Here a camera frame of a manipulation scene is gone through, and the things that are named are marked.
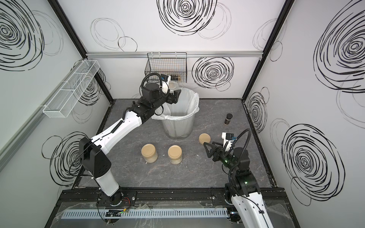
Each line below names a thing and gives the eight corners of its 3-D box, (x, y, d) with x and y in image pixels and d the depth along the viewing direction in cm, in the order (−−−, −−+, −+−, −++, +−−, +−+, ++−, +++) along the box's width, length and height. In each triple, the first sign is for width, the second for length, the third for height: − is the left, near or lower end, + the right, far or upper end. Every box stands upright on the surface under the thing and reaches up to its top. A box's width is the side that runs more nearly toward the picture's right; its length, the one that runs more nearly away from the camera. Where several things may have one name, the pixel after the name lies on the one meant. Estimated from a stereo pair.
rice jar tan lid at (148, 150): (143, 162, 87) (140, 155, 80) (146, 150, 92) (142, 143, 84) (156, 162, 87) (153, 155, 80) (158, 150, 92) (155, 143, 84)
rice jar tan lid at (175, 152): (169, 164, 86) (167, 157, 78) (169, 152, 91) (168, 145, 83) (181, 164, 86) (181, 157, 78) (181, 152, 91) (181, 145, 83)
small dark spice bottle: (224, 125, 106) (227, 117, 98) (223, 122, 108) (226, 113, 100) (229, 125, 106) (233, 117, 98) (228, 122, 108) (232, 113, 100)
